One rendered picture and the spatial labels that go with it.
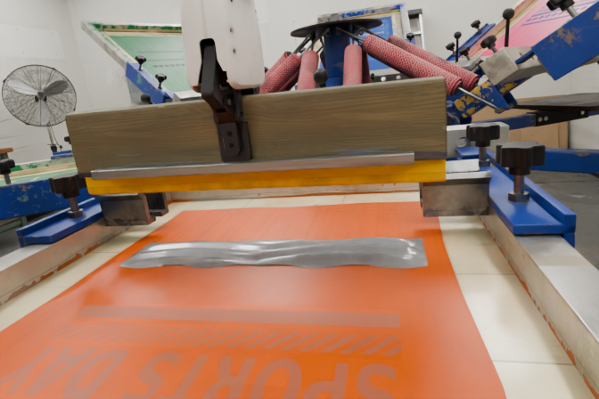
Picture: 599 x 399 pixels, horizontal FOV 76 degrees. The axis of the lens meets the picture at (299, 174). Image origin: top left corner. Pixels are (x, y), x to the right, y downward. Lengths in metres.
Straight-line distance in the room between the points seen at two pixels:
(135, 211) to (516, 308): 0.47
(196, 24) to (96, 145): 0.19
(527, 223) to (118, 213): 0.50
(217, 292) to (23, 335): 0.17
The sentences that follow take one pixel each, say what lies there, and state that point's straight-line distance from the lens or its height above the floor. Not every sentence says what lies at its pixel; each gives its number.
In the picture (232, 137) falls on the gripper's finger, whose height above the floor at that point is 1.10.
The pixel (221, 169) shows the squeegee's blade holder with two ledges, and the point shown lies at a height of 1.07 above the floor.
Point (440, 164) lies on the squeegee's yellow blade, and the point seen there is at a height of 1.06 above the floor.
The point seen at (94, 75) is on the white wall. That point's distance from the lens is 5.97.
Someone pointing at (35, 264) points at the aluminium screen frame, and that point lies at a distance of 0.55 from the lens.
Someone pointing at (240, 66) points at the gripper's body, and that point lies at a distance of 0.37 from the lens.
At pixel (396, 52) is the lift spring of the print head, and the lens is 1.12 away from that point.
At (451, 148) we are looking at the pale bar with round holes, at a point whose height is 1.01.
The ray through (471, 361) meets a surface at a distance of 0.30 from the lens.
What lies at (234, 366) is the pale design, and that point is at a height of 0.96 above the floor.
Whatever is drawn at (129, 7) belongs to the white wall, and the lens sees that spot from 5.65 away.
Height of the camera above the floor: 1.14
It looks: 13 degrees down
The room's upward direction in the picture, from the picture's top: 7 degrees counter-clockwise
